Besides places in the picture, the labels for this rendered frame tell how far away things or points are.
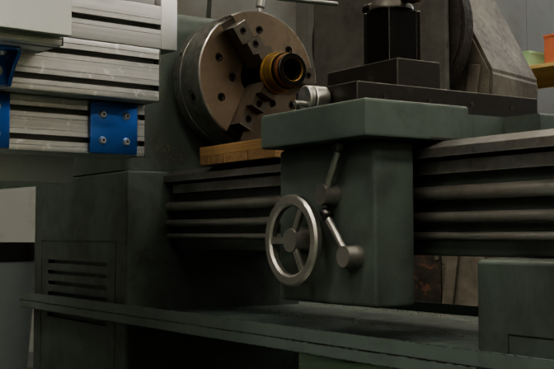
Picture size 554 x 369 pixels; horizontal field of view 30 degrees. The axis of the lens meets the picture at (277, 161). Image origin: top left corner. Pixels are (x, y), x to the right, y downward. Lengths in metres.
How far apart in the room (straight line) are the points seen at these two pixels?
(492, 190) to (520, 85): 4.14
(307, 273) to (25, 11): 0.61
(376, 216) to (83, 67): 0.52
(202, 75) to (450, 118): 0.80
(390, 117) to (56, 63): 0.53
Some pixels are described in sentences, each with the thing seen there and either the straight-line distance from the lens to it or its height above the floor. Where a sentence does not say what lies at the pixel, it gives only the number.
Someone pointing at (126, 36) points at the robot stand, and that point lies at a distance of 1.73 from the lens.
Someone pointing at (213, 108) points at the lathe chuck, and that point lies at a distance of 2.34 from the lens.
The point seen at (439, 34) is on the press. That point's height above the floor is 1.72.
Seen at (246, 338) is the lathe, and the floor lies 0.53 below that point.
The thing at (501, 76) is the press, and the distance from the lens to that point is 5.50.
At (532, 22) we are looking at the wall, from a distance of 8.96.
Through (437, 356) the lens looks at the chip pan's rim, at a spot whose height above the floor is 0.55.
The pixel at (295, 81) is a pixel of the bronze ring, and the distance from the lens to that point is 2.30.
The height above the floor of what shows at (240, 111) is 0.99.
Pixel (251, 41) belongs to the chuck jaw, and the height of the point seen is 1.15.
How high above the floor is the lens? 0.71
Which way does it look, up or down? 4 degrees up
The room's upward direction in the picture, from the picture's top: straight up
